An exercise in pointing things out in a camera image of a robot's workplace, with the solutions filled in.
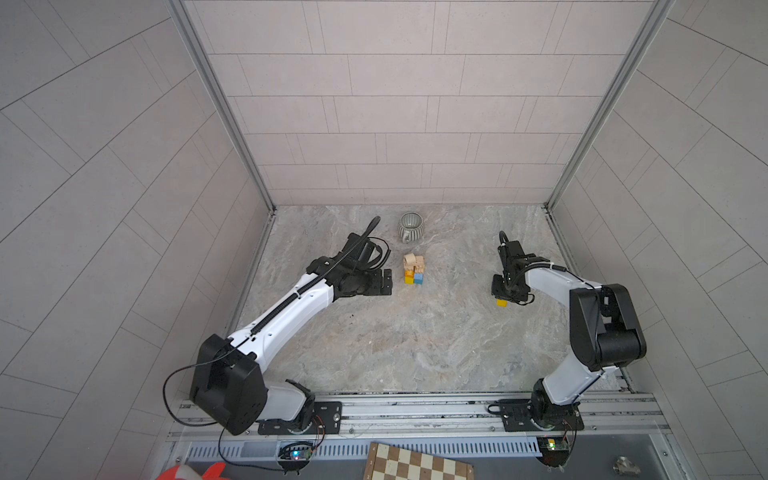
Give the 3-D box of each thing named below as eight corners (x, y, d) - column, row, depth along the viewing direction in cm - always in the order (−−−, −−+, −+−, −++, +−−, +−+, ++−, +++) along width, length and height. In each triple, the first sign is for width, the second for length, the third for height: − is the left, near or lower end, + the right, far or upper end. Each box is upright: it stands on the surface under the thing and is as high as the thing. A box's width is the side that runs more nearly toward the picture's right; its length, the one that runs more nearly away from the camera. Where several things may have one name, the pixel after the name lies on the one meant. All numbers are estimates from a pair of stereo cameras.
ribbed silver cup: (399, 248, 106) (399, 236, 101) (399, 224, 114) (399, 211, 108) (422, 248, 106) (423, 236, 101) (420, 224, 114) (421, 211, 108)
